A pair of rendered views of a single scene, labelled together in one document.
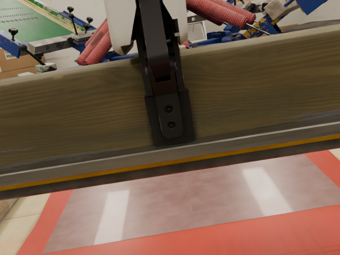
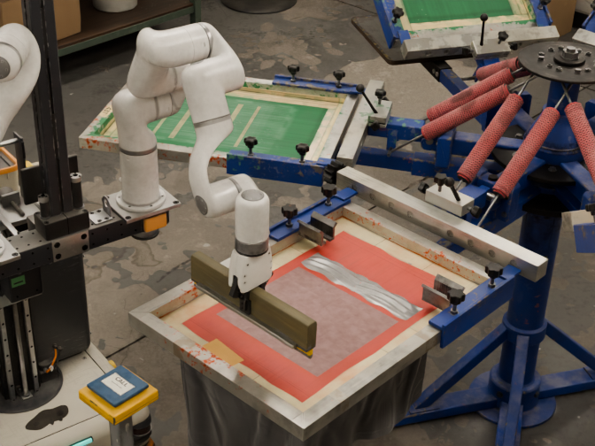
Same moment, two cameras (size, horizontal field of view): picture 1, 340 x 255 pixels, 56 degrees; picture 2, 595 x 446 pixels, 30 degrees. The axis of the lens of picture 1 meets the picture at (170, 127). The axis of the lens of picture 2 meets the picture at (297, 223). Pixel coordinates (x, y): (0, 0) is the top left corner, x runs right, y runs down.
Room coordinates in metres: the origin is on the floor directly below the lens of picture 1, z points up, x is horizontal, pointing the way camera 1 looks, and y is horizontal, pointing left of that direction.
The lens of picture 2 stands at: (-1.25, -1.42, 2.61)
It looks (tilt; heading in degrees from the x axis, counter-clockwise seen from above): 32 degrees down; 40
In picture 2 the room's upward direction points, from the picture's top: 2 degrees clockwise
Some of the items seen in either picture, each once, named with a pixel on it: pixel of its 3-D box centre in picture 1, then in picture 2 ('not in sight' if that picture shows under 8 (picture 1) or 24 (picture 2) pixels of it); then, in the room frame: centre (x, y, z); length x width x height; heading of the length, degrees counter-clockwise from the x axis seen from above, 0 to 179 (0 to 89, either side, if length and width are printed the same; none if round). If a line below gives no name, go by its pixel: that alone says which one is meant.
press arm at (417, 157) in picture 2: not in sight; (354, 155); (1.27, 0.50, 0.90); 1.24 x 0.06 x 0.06; 118
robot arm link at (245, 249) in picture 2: not in sight; (254, 239); (0.25, 0.00, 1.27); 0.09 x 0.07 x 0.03; 178
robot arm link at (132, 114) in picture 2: not in sight; (139, 117); (0.35, 0.48, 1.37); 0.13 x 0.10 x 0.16; 169
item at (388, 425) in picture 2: not in sight; (368, 421); (0.44, -0.22, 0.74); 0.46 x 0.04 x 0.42; 178
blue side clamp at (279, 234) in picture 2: not in sight; (308, 223); (0.75, 0.26, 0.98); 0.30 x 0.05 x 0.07; 178
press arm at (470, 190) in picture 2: not in sight; (459, 205); (1.07, -0.03, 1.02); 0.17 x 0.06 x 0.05; 178
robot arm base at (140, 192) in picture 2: not in sight; (136, 171); (0.34, 0.49, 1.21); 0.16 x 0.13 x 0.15; 77
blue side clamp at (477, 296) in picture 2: not in sight; (472, 307); (0.74, -0.30, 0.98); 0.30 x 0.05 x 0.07; 178
